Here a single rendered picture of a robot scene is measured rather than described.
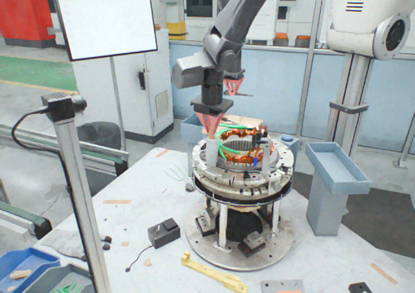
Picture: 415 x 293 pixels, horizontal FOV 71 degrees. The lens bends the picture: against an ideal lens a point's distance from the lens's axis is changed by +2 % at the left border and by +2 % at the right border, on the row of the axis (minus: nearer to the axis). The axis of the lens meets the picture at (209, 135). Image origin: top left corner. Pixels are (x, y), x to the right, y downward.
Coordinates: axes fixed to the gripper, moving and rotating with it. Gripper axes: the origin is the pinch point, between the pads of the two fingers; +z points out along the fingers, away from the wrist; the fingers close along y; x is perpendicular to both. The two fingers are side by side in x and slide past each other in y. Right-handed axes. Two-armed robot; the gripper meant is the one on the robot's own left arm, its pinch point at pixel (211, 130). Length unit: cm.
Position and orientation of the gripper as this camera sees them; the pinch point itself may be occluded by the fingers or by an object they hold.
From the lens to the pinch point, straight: 81.6
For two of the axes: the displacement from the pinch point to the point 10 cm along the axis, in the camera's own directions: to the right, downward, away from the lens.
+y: 8.8, 2.5, -3.9
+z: -0.2, 8.6, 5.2
